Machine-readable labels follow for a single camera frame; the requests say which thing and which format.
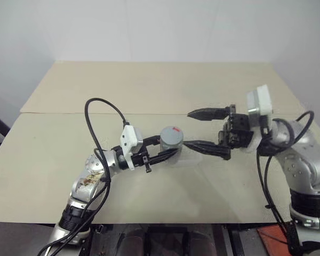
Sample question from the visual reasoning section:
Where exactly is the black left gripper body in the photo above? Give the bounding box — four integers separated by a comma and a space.
131, 141, 153, 174

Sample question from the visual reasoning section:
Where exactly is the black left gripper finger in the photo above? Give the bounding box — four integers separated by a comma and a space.
143, 135, 162, 147
148, 148, 181, 165

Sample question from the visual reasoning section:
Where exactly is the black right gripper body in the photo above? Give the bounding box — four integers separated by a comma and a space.
218, 103, 254, 150

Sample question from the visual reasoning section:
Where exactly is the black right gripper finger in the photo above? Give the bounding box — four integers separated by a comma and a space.
183, 139, 231, 161
187, 106, 230, 122

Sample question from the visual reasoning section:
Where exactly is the clear plastic jar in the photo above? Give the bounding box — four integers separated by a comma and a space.
159, 143, 184, 161

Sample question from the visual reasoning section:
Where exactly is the dark rounded shape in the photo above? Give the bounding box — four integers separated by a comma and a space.
117, 229, 146, 256
188, 231, 213, 256

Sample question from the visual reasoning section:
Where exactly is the red orange panel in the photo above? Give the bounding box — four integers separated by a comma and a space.
257, 226, 292, 256

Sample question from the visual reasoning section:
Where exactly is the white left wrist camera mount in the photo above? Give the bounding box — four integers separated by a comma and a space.
119, 124, 145, 171

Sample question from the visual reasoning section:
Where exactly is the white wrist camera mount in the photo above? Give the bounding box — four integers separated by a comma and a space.
119, 124, 145, 171
245, 84, 273, 133

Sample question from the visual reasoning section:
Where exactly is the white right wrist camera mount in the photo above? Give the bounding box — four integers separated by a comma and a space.
245, 84, 273, 133

